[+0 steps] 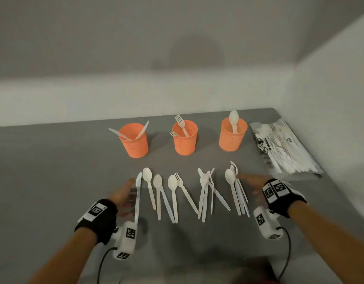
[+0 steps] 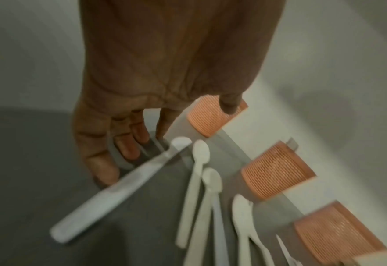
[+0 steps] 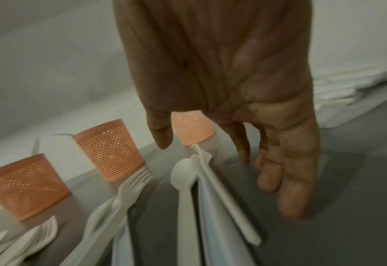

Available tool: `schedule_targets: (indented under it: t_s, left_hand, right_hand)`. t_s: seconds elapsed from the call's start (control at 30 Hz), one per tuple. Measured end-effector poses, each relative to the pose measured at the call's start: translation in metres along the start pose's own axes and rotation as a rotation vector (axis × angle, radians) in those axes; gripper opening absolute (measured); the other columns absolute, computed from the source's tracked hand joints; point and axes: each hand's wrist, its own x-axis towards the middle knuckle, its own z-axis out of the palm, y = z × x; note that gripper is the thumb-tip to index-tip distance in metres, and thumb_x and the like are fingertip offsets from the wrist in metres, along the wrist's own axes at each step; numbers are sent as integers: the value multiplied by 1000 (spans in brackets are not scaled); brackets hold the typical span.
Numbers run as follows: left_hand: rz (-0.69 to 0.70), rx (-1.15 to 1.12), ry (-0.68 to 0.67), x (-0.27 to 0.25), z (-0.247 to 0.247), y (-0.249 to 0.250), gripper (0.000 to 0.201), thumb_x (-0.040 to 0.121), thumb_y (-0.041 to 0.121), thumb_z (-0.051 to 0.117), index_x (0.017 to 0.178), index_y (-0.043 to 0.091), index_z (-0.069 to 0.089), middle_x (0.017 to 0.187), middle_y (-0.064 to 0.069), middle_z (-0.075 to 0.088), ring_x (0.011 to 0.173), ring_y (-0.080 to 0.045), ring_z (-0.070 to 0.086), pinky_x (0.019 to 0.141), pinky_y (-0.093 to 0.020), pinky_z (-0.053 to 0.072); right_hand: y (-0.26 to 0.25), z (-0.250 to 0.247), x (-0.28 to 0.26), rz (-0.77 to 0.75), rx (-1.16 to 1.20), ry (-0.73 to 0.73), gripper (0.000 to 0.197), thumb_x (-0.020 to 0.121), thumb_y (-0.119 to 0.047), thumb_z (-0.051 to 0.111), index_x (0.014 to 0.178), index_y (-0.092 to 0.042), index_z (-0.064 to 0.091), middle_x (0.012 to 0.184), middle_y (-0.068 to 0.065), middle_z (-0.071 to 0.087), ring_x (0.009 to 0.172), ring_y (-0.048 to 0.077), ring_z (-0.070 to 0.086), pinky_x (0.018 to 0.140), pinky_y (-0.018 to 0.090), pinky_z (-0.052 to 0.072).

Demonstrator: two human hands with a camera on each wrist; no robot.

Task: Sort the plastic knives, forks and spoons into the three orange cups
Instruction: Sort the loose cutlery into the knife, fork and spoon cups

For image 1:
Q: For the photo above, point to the person's right hand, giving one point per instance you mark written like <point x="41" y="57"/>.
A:
<point x="257" y="181"/>

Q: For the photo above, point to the person's left hand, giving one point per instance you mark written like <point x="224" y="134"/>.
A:
<point x="124" y="198"/>

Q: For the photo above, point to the orange mesh cup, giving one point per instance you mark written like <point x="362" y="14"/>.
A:
<point x="230" y="140"/>
<point x="185" y="143"/>
<point x="134" y="144"/>

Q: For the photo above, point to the bunch of white plastic cutlery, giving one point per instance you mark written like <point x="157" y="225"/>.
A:
<point x="172" y="181"/>

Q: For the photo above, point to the clear plastic zip bag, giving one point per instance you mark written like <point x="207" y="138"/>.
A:
<point x="282" y="136"/>

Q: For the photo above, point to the white plastic knife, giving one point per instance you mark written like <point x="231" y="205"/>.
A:
<point x="143" y="129"/>
<point x="118" y="133"/>

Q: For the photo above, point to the white plastic spoon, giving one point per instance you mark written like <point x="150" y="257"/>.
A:
<point x="233" y="116"/>

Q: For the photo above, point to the white plastic fork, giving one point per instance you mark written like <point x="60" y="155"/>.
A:
<point x="180" y="122"/>
<point x="173" y="133"/>

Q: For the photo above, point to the person's left forearm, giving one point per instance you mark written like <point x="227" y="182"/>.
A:
<point x="66" y="263"/>

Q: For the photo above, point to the person's right forearm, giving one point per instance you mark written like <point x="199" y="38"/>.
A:
<point x="332" y="248"/>

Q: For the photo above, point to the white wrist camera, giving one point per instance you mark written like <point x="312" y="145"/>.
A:
<point x="266" y="224"/>

